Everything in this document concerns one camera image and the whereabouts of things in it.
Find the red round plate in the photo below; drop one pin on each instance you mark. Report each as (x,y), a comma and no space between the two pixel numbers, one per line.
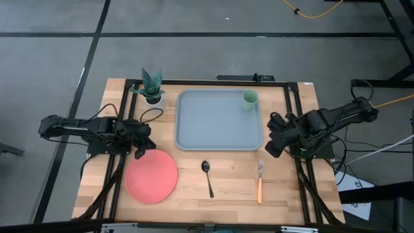
(151,176)

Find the green succulent plant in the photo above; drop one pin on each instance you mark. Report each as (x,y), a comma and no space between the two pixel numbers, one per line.
(151,85)

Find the black floor beam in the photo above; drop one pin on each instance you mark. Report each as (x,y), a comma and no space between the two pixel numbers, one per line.
(375,193)

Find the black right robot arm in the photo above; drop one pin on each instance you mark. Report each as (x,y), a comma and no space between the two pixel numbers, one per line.
(330,123)

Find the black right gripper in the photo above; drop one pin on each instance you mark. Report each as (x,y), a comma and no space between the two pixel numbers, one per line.
(279,129)

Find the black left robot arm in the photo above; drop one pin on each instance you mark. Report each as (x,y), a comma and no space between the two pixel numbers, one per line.
(81,127)

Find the white plant pot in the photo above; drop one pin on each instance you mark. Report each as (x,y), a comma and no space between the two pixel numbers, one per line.
(154,101)

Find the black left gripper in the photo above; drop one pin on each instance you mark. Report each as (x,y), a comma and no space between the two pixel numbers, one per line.
(139,131)

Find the black spoon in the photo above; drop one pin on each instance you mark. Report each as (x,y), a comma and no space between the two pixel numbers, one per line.
(207,173)

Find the dark equipment box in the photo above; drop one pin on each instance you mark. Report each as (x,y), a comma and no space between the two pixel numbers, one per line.
(404,215)

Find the silver metal bracket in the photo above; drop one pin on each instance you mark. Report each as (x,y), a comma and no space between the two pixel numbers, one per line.
(119,227)
(299,229)

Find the black aluminium table frame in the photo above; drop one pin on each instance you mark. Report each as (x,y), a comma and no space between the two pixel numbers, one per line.
(207,82)

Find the black stand frame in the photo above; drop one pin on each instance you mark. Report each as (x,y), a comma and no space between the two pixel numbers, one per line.
(399,42)

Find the light green cup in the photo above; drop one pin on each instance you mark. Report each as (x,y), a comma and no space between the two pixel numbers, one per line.
(249,99)

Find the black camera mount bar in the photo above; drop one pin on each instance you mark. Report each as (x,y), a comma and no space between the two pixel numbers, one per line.
(244,78)

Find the grey-blue plastic tray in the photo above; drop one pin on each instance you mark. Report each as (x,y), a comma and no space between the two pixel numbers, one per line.
(218,121)

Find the white paper sheet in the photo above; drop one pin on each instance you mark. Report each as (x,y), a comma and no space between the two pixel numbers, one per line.
(354,189)

